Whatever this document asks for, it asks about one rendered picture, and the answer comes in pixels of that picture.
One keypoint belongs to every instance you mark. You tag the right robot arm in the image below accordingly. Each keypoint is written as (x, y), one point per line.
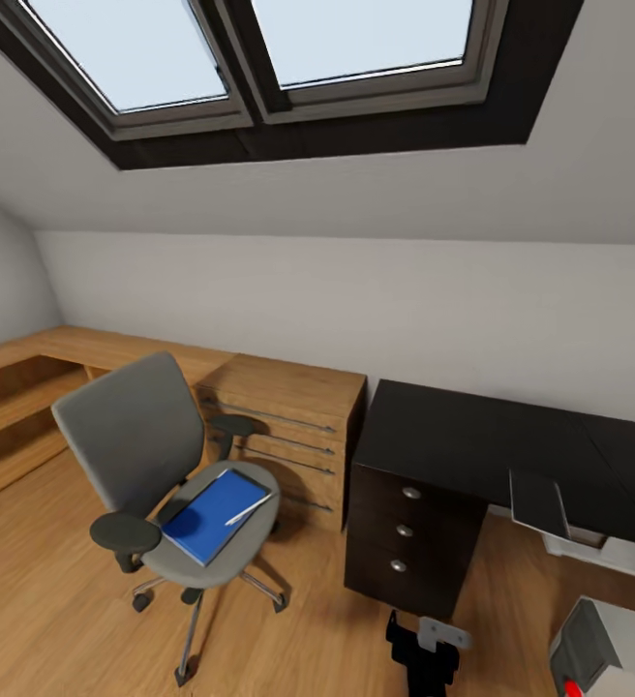
(431, 656)

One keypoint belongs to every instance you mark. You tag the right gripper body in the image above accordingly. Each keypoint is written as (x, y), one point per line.
(407, 652)

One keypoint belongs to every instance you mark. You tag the desk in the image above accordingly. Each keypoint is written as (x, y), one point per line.
(466, 444)

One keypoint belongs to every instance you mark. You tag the fixed window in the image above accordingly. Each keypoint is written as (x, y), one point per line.
(182, 83)

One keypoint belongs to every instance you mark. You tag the notebook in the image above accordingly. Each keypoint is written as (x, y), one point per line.
(536, 504)

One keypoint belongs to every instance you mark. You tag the desktop computer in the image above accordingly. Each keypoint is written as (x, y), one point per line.
(593, 655)

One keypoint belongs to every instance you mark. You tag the swivel chair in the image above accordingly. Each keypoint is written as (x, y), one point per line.
(137, 433)

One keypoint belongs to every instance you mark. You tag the folder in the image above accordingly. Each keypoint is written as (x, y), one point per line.
(201, 528)

